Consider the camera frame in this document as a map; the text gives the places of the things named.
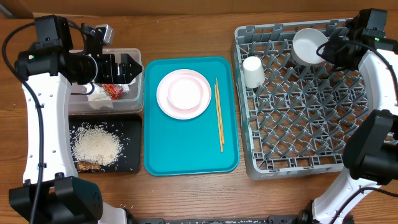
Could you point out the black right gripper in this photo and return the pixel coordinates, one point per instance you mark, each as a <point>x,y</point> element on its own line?
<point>333,50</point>

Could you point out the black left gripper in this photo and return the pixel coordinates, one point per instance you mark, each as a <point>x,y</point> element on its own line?
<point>125,77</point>

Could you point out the white napkin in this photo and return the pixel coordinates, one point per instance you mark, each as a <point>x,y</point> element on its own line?
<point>99,98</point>
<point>126,87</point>

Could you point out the red wrapper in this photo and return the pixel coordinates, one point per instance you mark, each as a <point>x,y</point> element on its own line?
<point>114,91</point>

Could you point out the grey bowl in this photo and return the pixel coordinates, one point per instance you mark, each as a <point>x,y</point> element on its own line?
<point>305,44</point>

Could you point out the large pink plate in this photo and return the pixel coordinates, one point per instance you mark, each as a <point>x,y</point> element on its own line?
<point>169,109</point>

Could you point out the small pink plate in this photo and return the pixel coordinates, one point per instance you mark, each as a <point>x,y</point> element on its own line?
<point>185,93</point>

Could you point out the rice pile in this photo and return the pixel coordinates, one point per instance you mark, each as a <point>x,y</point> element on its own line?
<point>93,143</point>

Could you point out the cream cup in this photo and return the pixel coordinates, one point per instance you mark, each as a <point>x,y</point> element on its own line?
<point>254,75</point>

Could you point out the brown food scrap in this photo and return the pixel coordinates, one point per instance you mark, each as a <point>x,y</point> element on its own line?
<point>84,166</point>

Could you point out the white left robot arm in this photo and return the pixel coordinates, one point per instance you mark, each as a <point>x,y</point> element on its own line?
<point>52,191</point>

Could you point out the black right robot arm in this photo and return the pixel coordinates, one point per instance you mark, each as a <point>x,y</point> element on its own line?
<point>370,154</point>

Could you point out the grey dishwasher rack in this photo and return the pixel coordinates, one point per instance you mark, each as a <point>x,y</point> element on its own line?
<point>299,120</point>

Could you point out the black right motor box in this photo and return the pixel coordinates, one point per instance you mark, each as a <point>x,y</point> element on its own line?
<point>370,20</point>

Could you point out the clear plastic bin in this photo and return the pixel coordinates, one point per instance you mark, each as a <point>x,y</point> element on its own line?
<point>130,102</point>

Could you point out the black plastic tray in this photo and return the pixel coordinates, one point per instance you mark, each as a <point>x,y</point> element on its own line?
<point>128,127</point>

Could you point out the teal serving tray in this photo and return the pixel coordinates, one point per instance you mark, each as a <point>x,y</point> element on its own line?
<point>192,146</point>

